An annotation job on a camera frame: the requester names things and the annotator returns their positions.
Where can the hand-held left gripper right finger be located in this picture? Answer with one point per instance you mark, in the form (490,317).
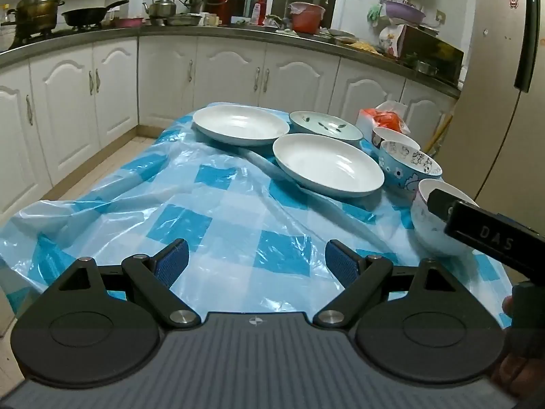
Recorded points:
(342,264)

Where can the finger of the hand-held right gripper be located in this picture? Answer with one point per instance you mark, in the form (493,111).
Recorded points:
(440,205)

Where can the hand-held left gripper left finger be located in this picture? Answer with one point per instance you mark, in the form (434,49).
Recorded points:
(172,262)

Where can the white bowl with pink print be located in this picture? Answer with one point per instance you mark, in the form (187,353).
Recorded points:
(425,226)

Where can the person's right hand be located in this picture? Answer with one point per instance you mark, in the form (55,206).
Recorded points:
(507,310)

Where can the blue cartoon bowl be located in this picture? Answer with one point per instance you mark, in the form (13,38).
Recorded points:
(396,174)

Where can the blue checked plastic tablecloth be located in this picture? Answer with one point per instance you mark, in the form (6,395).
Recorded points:
(213,187)

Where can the white bowl with dark rim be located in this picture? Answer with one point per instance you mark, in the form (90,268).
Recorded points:
(394,134)

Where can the large white plate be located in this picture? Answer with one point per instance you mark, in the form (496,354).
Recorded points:
(238,123)
(328,164)

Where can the orange plastic bag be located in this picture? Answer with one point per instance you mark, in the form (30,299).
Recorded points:
(385,119)

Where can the small steel pot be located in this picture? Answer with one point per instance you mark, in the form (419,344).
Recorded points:
(424,68)

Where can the green leaf-pattern plate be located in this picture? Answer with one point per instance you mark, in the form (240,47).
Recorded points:
(323,125)

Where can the beige refrigerator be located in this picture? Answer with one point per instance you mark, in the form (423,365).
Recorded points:
(485,72)

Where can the dark countertop oven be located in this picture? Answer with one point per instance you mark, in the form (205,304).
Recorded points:
(430,49)

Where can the floral bag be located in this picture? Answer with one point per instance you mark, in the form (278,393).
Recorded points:
(391,40)

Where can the yellow food pile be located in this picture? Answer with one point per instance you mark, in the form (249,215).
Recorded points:
(366,47)

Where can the white kitchen base cabinets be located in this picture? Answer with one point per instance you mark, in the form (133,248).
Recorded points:
(170,76)

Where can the purple basin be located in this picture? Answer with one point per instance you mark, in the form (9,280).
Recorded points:
(402,12)

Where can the green gloves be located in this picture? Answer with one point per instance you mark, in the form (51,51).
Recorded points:
(375,12)

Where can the red bucket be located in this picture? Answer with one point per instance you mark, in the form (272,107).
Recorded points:
(307,19)

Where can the grey kitchen countertop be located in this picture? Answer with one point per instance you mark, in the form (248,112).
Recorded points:
(238,30)

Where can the steel tray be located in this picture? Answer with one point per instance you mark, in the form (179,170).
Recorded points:
(183,19)

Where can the white cups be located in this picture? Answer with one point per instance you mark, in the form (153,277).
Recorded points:
(212,20)

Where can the steel kettle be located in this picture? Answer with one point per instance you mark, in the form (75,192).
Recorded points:
(162,8)

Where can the black frying pan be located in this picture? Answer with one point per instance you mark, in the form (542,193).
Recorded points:
(83,17)

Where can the red thermos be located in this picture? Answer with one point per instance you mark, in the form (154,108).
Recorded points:
(220,2)

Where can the red bottle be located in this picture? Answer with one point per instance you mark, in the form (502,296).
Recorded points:
(259,10)

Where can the gas stove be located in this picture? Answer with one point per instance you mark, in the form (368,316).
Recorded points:
(25,36)

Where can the steel stock pot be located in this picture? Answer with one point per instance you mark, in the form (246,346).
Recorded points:
(38,10)

